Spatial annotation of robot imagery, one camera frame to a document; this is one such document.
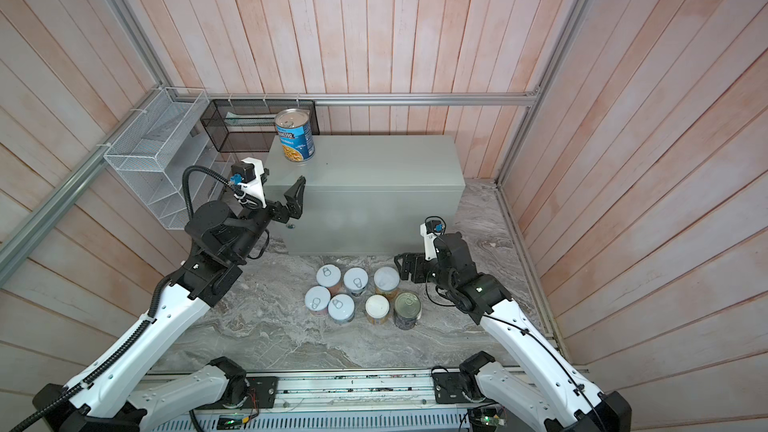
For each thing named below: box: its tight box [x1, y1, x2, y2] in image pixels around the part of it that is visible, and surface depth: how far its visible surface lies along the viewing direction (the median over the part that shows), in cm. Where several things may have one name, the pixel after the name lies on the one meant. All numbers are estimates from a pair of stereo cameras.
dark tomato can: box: [394, 292, 422, 331], surface depth 80 cm
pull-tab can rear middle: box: [343, 267, 369, 295], surface depth 90 cm
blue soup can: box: [274, 108, 316, 162], surface depth 75 cm
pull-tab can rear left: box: [316, 264, 341, 297], surface depth 90 cm
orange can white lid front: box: [365, 294, 390, 325], surface depth 83 cm
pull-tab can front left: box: [304, 285, 331, 317], surface depth 85 cm
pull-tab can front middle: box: [327, 293, 355, 325], surface depth 84 cm
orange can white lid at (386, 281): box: [373, 266, 401, 299], surface depth 87 cm
